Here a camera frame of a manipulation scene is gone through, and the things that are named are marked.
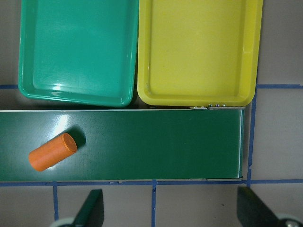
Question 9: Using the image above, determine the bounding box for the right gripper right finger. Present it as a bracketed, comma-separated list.
[237, 186, 279, 227]

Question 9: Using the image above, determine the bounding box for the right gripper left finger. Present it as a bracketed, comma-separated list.
[73, 189, 104, 227]

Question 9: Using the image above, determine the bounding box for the plain orange cylinder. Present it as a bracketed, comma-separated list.
[28, 133, 78, 172]

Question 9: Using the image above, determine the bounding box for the green conveyor belt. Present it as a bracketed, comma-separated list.
[0, 109, 244, 182]

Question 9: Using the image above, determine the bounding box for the green plastic tray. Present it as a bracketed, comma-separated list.
[18, 0, 139, 108]

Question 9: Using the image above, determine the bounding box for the yellow plastic tray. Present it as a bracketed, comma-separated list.
[137, 0, 263, 107]

